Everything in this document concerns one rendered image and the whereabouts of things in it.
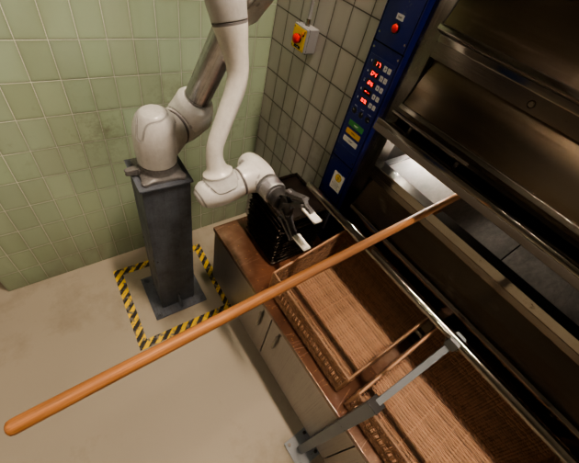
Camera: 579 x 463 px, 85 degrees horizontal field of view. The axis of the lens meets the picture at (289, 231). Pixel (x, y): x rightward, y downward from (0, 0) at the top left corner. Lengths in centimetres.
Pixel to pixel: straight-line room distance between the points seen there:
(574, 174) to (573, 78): 25
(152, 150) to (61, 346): 131
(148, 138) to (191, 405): 137
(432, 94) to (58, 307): 221
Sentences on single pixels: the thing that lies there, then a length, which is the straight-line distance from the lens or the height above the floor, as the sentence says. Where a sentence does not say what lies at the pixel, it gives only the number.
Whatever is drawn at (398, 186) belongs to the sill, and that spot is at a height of 117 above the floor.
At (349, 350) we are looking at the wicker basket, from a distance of 155.
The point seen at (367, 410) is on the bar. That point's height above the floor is 92.
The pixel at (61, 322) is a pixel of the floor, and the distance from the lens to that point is 228.
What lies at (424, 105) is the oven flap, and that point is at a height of 150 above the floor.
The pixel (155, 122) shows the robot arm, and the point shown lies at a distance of 128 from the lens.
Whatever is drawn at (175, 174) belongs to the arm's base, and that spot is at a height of 102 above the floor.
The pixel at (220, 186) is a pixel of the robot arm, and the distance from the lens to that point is 107.
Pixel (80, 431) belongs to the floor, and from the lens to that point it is 204.
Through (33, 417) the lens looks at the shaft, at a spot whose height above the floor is 120.
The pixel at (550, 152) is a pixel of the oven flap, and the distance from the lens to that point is 118.
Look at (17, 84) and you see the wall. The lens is 169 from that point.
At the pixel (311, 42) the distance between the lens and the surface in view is 165.
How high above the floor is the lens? 193
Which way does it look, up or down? 47 degrees down
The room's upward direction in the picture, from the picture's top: 18 degrees clockwise
